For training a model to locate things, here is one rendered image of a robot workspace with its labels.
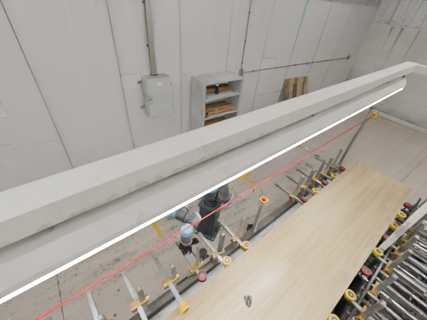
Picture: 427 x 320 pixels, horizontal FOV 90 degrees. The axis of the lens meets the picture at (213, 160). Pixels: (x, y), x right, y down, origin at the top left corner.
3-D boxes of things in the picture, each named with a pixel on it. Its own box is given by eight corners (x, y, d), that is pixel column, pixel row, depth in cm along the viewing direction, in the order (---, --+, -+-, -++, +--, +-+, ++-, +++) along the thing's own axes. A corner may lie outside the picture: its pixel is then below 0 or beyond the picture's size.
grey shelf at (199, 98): (189, 146, 475) (190, 75, 379) (221, 136, 520) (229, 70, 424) (201, 157, 448) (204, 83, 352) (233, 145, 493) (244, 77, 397)
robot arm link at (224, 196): (221, 192, 273) (216, 164, 208) (234, 196, 268) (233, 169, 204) (216, 202, 267) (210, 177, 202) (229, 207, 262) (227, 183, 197)
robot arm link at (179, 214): (206, 161, 214) (169, 211, 166) (218, 166, 211) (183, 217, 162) (206, 170, 221) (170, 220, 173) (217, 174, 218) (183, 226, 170)
